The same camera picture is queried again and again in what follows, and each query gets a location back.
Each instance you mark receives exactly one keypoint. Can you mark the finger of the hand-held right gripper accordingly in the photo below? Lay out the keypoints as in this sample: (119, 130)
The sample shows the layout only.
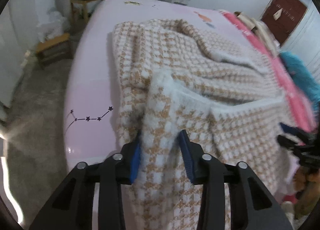
(292, 131)
(287, 142)

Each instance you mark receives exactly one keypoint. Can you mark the small wooden stool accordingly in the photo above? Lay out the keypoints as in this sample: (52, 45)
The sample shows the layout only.
(53, 44)

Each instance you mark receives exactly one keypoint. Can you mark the white plastic bag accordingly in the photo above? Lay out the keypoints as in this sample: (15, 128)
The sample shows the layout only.
(53, 24)

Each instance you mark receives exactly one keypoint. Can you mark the teal cloth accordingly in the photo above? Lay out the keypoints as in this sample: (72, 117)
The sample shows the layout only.
(300, 74)

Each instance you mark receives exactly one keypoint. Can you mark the paper scrap on door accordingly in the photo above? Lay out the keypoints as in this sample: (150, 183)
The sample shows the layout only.
(278, 15)

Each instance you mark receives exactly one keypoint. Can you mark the person's right hand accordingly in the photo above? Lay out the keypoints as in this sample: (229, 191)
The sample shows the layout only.
(303, 178)

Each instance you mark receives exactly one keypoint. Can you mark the beige clothing pile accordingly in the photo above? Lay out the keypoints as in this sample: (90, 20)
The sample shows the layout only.
(260, 29)

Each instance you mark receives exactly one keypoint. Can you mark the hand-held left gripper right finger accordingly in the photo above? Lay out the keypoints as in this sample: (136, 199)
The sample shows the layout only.
(187, 159)

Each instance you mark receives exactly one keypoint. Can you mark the beige white checked coat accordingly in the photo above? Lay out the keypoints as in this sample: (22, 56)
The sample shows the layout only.
(200, 74)

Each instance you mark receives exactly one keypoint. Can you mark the brown door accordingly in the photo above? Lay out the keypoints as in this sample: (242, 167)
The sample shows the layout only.
(282, 12)

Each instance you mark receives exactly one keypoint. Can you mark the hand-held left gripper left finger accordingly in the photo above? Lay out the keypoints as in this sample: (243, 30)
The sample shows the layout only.
(136, 159)

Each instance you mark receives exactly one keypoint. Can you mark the pink floral blanket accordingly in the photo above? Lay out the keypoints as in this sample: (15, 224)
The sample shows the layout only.
(287, 87)

